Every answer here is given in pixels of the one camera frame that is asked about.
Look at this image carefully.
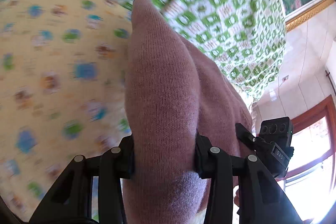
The red framed window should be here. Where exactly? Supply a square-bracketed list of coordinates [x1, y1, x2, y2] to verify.
[280, 95, 335, 189]

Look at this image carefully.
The person's right hand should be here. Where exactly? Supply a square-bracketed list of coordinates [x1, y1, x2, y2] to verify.
[234, 186, 240, 207]

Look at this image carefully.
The yellow bear print quilt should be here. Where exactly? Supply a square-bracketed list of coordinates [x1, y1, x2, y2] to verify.
[1, 0, 131, 221]

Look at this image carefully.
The purple knit sweater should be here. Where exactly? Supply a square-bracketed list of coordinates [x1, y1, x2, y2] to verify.
[123, 0, 252, 223]

